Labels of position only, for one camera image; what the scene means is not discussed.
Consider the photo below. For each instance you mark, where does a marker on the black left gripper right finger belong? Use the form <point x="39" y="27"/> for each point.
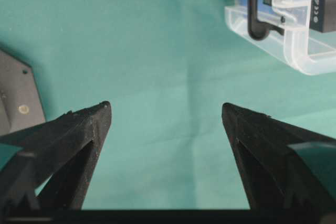
<point x="282" y="166"/>

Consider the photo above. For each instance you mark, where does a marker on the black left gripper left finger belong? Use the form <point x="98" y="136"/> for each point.
<point x="55" y="162"/>

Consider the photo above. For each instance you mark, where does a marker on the clear plastic storage case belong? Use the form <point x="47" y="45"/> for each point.
<point x="306" y="50"/>

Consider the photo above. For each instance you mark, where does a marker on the black RealSense box right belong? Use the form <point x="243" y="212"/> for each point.
<point x="322" y="18"/>

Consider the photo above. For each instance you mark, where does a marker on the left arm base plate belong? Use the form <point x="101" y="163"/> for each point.
<point x="21" y="106"/>

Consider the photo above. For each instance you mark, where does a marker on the black case latch handle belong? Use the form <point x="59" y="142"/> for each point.
<point x="257" y="29"/>

